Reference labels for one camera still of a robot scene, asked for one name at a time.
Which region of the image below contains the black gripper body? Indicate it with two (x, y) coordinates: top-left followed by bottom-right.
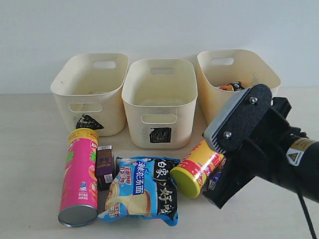
(204, 97), (306, 208)

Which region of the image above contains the orange noodle packet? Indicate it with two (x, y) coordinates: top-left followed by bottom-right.
(217, 81), (245, 92)

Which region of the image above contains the blue white milk carton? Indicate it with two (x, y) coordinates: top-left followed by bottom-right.
(207, 158), (226, 191)

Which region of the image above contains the blue noodle packet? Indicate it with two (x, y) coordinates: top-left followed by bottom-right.
(98, 156), (180, 226)

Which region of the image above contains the purple drink carton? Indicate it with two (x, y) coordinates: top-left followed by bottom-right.
(95, 145), (115, 191)

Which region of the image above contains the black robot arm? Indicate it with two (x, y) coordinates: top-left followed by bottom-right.
(203, 94), (319, 208)

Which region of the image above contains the right cream plastic bin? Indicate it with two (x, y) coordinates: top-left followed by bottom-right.
(197, 49), (281, 124)

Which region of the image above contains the cream plastic bin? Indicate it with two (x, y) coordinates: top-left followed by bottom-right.
(50, 53), (129, 136)
(197, 49), (281, 124)
(122, 59), (198, 149)

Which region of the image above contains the yellow chips can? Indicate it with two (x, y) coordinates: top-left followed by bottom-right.
(170, 139), (225, 198)

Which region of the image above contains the middle cream plastic bin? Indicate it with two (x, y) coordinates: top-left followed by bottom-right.
(122, 59), (198, 149)

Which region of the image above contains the left cream plastic bin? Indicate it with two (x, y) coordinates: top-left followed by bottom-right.
(50, 53), (129, 136)

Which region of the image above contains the pink chips can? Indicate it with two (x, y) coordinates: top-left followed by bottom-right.
(58, 128), (99, 227)

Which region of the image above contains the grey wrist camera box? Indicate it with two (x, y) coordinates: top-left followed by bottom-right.
(203, 84), (272, 154)

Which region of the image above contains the black cable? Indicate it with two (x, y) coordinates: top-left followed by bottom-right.
(298, 191), (319, 239)

